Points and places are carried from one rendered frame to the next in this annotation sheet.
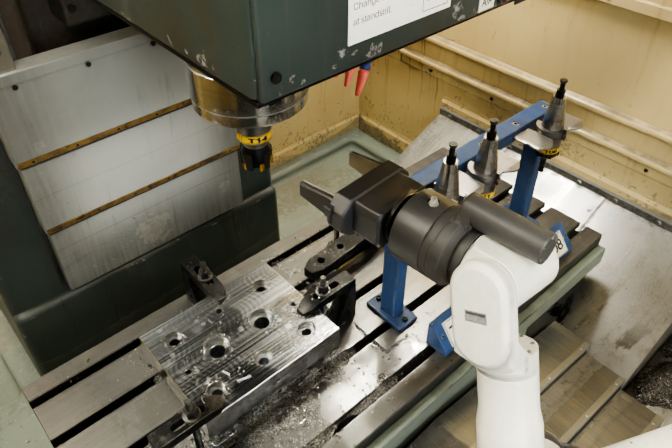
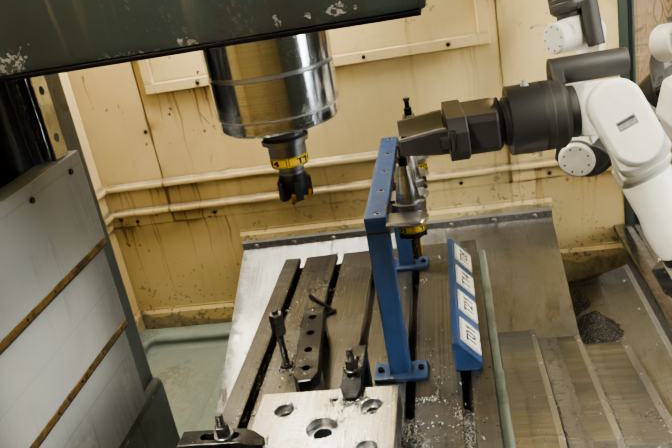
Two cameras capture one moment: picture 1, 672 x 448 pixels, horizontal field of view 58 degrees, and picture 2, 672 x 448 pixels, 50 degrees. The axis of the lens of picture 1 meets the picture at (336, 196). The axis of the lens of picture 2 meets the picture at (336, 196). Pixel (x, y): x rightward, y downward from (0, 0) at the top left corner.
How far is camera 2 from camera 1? 0.66 m
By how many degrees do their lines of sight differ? 37
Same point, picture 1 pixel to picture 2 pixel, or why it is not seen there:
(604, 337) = (536, 320)
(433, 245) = (556, 102)
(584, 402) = (577, 362)
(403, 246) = (531, 122)
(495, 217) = (581, 58)
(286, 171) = not seen: hidden behind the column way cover
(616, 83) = not seen: hidden behind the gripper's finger
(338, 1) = not seen: outside the picture
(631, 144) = (439, 168)
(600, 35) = (369, 91)
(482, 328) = (636, 127)
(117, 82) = (13, 256)
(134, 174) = (51, 385)
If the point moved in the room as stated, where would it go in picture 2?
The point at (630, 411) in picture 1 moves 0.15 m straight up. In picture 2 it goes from (605, 350) to (603, 293)
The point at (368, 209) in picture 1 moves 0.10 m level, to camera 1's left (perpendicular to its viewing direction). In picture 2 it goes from (482, 115) to (427, 141)
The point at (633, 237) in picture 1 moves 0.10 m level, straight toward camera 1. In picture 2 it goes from (487, 241) to (499, 256)
